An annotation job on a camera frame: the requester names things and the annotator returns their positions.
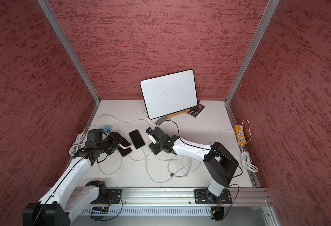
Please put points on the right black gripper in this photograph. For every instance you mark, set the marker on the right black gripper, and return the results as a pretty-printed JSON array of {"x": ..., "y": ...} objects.
[{"x": 152, "y": 146}]

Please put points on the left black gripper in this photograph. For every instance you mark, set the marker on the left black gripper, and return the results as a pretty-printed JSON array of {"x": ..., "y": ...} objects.
[{"x": 115, "y": 143}]

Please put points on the beige case phone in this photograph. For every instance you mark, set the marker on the beige case phone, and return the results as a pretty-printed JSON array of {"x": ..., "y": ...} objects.
[{"x": 123, "y": 142}]

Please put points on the pink case phone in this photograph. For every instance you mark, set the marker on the pink case phone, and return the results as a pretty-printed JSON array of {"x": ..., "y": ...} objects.
[{"x": 124, "y": 152}]

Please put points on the light case phone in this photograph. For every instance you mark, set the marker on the light case phone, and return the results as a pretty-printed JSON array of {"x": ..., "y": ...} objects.
[{"x": 137, "y": 139}]

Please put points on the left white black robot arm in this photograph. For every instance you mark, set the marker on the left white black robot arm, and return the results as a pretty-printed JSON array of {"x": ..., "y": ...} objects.
[{"x": 56, "y": 208}]

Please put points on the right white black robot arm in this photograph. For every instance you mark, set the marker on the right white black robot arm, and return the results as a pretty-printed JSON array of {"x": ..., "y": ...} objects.
[{"x": 220, "y": 164}]

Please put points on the wooden easel stand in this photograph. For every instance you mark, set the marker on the wooden easel stand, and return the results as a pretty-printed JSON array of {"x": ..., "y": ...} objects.
[{"x": 169, "y": 117}]

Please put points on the black booklet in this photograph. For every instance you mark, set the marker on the black booklet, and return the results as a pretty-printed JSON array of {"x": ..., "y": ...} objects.
[{"x": 195, "y": 111}]

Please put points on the white board on easel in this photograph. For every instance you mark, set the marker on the white board on easel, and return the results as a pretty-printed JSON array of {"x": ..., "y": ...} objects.
[{"x": 168, "y": 94}]

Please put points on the yellow power strip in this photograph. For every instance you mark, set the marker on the yellow power strip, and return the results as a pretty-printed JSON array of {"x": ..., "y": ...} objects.
[{"x": 240, "y": 135}]

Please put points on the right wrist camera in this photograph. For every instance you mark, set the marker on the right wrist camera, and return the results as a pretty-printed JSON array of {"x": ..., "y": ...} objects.
[{"x": 157, "y": 133}]

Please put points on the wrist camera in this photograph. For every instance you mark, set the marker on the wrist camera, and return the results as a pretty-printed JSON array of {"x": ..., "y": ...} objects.
[
  {"x": 94, "y": 138},
  {"x": 157, "y": 133}
]

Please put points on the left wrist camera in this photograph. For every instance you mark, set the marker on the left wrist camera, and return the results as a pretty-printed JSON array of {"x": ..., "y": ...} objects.
[{"x": 94, "y": 138}]

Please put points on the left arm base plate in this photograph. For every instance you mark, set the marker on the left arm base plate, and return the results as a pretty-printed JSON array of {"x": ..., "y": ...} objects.
[{"x": 110, "y": 196}]

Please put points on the aluminium front rail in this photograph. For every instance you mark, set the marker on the aluminium front rail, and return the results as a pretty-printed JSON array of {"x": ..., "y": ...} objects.
[{"x": 188, "y": 196}]

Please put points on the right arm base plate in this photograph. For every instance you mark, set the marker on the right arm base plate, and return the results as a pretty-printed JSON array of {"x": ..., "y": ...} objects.
[{"x": 203, "y": 196}]

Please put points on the left aluminium corner post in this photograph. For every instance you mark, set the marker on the left aluminium corner post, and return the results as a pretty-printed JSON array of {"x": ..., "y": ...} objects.
[{"x": 50, "y": 15}]

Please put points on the aluminium corner post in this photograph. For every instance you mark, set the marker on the aluminium corner post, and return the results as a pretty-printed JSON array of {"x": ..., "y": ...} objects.
[
  {"x": 263, "y": 24},
  {"x": 50, "y": 15}
]

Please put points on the right aluminium corner post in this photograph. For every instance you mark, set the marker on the right aluminium corner post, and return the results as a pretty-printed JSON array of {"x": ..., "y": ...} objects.
[{"x": 263, "y": 24}]

